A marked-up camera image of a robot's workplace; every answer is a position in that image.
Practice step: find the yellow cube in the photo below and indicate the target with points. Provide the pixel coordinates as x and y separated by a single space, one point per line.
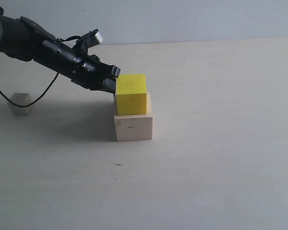
131 94

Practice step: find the small pale wooden cube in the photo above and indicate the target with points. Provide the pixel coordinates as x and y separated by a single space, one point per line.
20 99

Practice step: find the large pale wooden cube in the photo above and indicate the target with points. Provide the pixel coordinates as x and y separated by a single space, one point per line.
134 127

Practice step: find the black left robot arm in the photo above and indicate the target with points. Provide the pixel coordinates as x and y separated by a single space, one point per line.
25 40

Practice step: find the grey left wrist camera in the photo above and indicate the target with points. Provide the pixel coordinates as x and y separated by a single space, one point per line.
93 38

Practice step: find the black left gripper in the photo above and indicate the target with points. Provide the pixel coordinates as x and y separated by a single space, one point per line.
84 70

